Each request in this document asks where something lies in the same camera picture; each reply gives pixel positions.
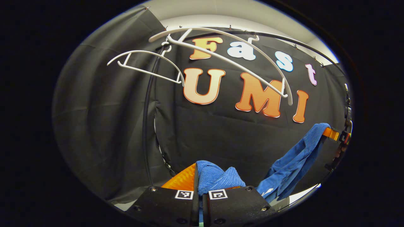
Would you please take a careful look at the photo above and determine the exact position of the white plastic hanger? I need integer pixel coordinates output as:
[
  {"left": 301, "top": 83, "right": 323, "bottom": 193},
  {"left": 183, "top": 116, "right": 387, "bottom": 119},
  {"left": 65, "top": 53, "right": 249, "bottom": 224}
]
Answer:
[
  {"left": 107, "top": 50, "right": 186, "bottom": 87},
  {"left": 148, "top": 27, "right": 294, "bottom": 106}
]

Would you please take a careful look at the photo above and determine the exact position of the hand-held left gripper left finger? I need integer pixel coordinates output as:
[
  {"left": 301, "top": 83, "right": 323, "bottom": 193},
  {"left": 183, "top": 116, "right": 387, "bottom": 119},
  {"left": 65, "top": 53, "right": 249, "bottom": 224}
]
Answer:
[{"left": 126, "top": 162, "right": 200, "bottom": 227}]

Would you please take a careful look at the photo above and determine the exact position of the black backdrop cloth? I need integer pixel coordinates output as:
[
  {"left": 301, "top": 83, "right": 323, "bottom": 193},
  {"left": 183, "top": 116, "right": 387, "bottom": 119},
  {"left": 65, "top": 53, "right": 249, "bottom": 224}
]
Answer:
[
  {"left": 155, "top": 27, "right": 349, "bottom": 193},
  {"left": 52, "top": 6, "right": 172, "bottom": 205}
]

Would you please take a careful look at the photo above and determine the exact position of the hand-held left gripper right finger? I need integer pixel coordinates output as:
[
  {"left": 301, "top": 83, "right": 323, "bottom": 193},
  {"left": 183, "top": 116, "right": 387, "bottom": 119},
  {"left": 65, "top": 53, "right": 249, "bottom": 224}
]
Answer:
[{"left": 202, "top": 185, "right": 278, "bottom": 227}]

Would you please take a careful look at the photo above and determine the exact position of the blue corduroy jacket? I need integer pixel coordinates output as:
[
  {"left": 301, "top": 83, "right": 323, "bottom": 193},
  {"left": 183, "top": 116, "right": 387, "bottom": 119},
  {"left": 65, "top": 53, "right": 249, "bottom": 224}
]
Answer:
[{"left": 196, "top": 123, "right": 331, "bottom": 223}]

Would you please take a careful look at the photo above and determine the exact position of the row of small backdrop clips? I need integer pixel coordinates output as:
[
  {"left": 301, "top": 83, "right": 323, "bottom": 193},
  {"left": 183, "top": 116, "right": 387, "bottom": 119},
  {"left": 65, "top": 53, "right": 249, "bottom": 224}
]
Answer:
[{"left": 144, "top": 6, "right": 325, "bottom": 68}]

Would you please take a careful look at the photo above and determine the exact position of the black metal clothes rack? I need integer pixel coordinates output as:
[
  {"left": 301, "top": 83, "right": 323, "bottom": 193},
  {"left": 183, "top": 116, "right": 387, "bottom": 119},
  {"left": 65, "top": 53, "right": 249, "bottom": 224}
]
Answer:
[{"left": 141, "top": 28, "right": 346, "bottom": 187}]

